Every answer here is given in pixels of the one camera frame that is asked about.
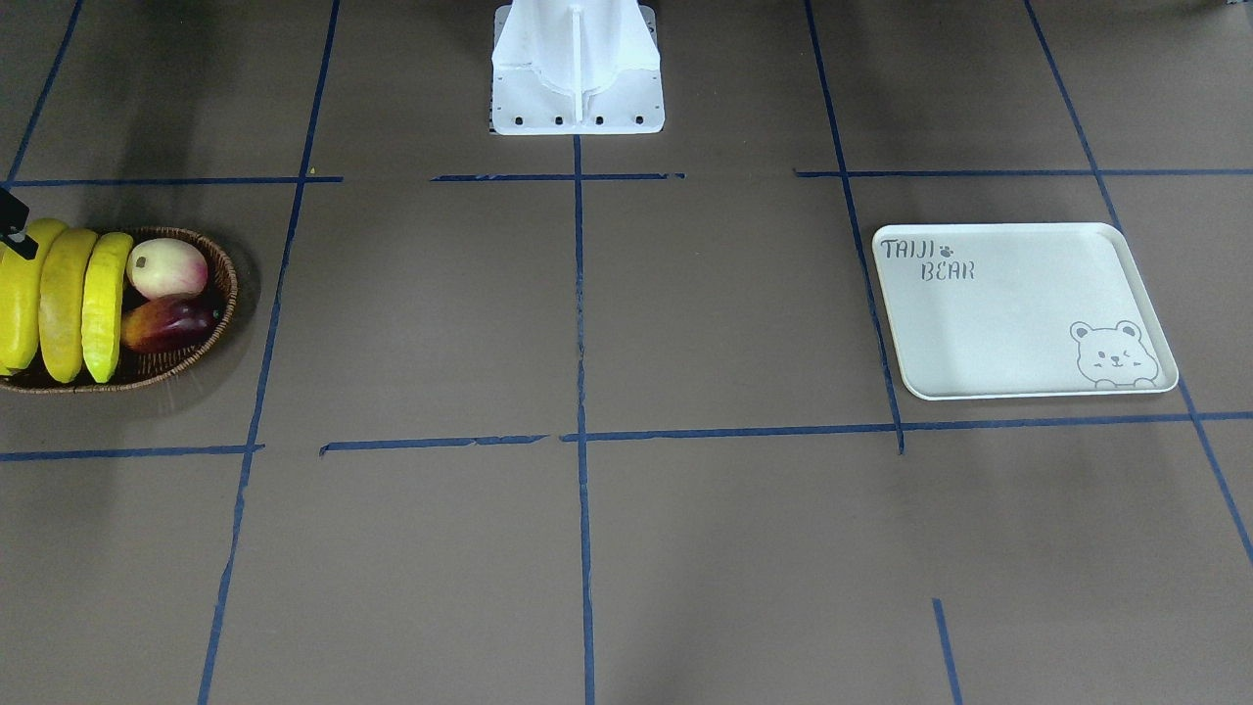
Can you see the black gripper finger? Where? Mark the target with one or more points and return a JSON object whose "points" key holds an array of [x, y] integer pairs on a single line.
{"points": [[14, 217]]}

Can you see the yellow banana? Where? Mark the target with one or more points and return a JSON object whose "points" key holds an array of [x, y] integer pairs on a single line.
{"points": [[60, 305], [101, 312], [20, 295]]}

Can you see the brown wicker basket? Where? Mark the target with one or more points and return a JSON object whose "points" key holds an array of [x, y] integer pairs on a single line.
{"points": [[145, 369]]}

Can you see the dark red mango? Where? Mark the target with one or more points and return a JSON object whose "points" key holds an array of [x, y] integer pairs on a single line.
{"points": [[167, 324]]}

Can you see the cream bear print tray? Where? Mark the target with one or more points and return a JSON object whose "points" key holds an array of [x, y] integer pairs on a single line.
{"points": [[1020, 310]]}

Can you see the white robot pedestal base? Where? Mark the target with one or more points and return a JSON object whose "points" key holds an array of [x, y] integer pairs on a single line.
{"points": [[576, 68]]}

